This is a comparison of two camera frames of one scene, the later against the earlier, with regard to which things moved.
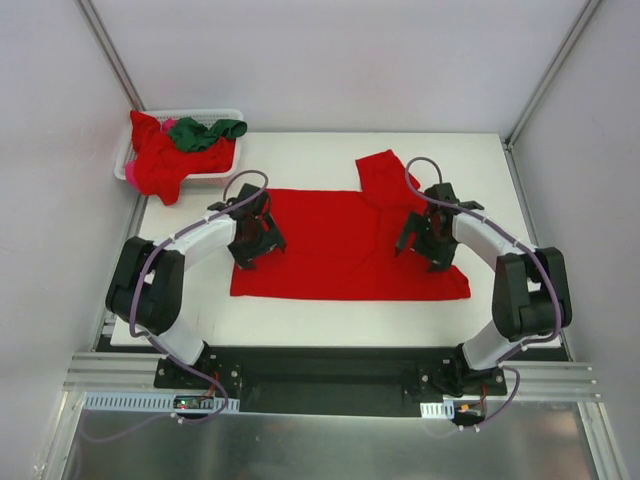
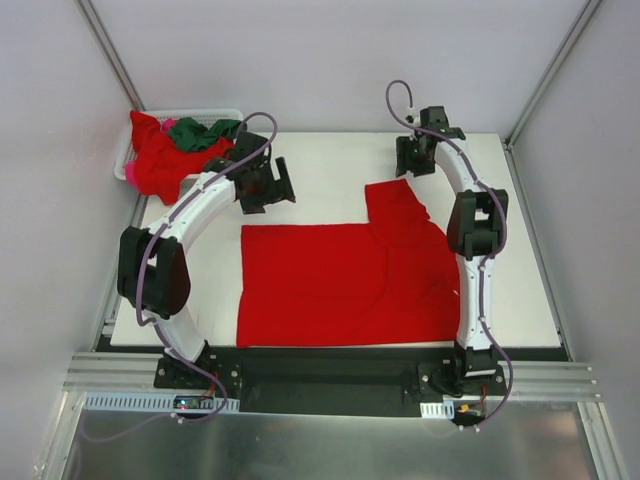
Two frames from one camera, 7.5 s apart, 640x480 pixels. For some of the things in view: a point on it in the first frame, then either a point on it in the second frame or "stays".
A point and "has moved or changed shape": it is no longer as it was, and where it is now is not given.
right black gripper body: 425,240 to 412,157
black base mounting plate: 339,380 stays
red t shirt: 342,245 has moved or changed shape
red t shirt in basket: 161,166 stays
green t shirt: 190,136 stays
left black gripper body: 261,242 to 270,187
